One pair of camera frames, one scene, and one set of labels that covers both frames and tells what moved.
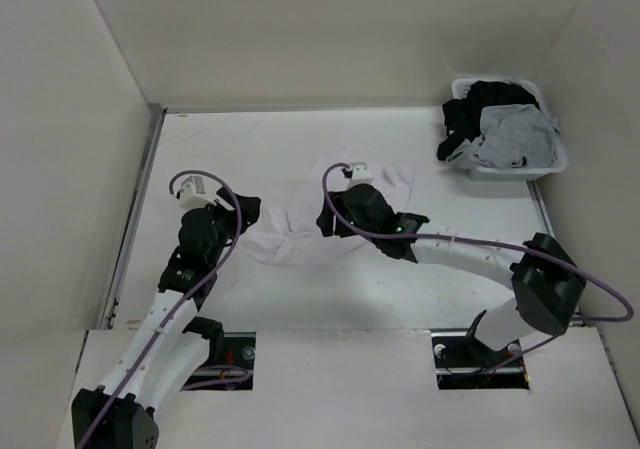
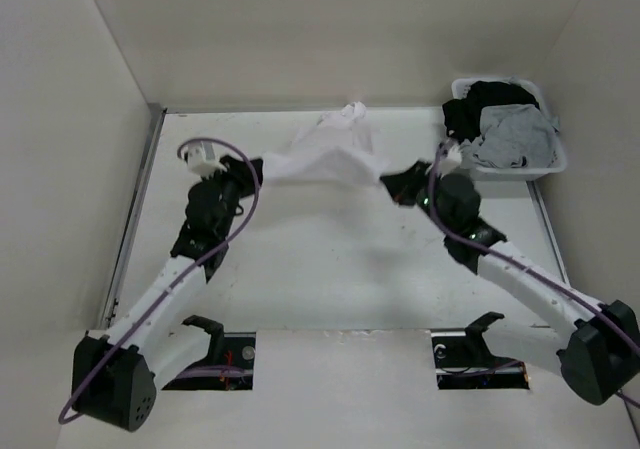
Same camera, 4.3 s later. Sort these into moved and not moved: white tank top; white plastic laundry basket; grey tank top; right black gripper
Moved: white tank top; right black gripper
Not moved: grey tank top; white plastic laundry basket
